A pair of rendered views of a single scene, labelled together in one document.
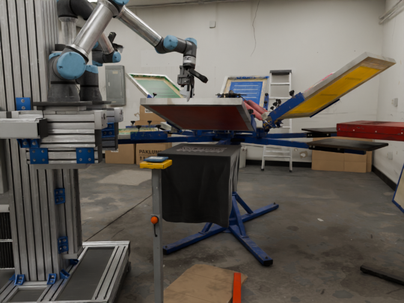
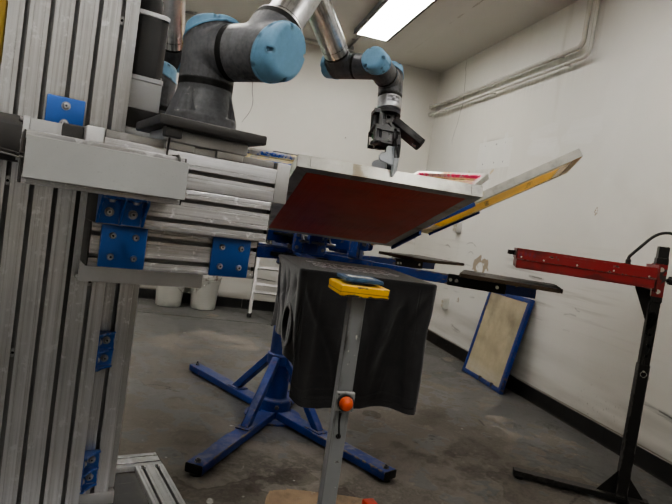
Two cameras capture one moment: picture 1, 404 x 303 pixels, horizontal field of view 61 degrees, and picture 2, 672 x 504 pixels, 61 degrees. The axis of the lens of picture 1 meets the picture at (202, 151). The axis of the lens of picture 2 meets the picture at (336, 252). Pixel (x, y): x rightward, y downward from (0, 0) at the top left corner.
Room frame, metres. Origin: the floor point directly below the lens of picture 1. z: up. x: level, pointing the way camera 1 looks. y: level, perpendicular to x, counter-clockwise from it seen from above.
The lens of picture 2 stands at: (0.51, 0.99, 1.10)
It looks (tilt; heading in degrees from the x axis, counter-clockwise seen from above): 3 degrees down; 332
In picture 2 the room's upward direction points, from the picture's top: 8 degrees clockwise
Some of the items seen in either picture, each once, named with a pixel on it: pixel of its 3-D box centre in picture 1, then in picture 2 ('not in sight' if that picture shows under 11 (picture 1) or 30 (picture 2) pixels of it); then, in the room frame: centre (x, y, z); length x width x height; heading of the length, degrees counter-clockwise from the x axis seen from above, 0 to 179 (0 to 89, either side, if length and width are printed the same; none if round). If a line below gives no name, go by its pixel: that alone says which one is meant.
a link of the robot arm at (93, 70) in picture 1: (88, 74); (152, 82); (2.26, 0.73, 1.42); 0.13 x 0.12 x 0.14; 69
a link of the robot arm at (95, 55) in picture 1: (98, 58); not in sight; (2.54, 0.73, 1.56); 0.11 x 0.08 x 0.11; 69
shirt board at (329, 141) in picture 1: (293, 142); (418, 272); (2.84, -0.76, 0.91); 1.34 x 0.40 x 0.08; 46
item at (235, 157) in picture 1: (233, 182); not in sight; (2.18, -0.20, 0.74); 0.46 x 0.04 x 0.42; 166
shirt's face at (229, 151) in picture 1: (202, 149); (351, 268); (2.22, 0.00, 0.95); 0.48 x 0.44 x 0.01; 166
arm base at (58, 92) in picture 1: (63, 91); (203, 105); (1.76, 0.69, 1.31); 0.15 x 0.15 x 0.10
